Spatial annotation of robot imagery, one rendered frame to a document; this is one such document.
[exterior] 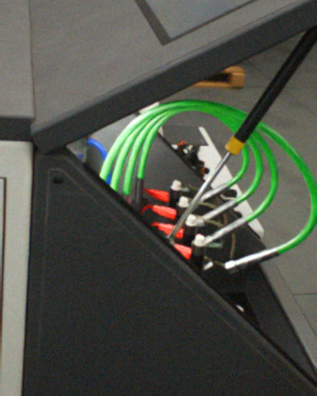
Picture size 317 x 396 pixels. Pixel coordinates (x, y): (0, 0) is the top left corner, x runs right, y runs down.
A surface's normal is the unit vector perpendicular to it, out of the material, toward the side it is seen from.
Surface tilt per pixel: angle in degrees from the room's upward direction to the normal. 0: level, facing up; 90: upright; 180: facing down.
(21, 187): 90
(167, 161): 90
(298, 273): 0
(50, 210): 90
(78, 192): 90
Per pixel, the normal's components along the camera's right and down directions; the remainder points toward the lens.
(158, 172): 0.16, 0.43
